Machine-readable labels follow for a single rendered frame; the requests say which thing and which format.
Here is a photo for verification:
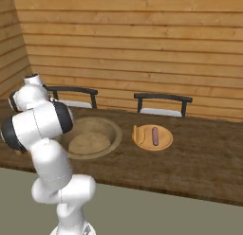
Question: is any tan hot dog bun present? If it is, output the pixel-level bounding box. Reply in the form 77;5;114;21
133;124;146;147

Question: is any brown sausage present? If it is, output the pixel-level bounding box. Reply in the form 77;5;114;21
151;126;159;147

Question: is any large tan bowl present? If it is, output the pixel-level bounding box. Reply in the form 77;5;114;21
56;116;123;161

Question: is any orange round plate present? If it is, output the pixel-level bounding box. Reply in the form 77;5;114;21
131;123;174;152

